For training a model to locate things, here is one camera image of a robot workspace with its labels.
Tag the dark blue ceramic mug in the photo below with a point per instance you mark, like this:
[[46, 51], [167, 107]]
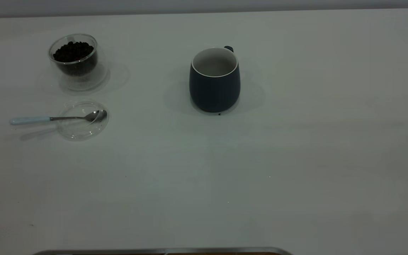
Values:
[[214, 92]]

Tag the double-walled clear glass cup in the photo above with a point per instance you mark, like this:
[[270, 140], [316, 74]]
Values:
[[83, 83]]

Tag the dark coffee beans pile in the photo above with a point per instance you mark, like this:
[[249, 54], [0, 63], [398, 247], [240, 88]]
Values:
[[73, 53]]

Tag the clear round glass saucer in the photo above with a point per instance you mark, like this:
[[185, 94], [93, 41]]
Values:
[[83, 134]]

